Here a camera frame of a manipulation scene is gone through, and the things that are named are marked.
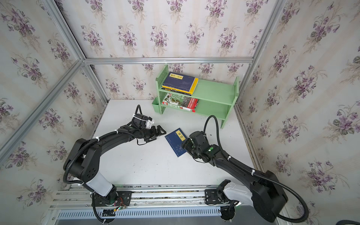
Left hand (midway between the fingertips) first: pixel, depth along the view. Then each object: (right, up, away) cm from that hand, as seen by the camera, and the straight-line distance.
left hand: (162, 134), depth 89 cm
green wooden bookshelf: (+33, +22, -5) cm, 40 cm away
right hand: (+16, -5, -6) cm, 18 cm away
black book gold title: (+9, +28, -2) cm, 29 cm away
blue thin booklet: (+9, -4, +7) cm, 12 cm away
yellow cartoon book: (+21, +31, -1) cm, 37 cm away
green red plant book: (+13, +22, +10) cm, 27 cm away
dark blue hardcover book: (+11, +35, +1) cm, 37 cm away
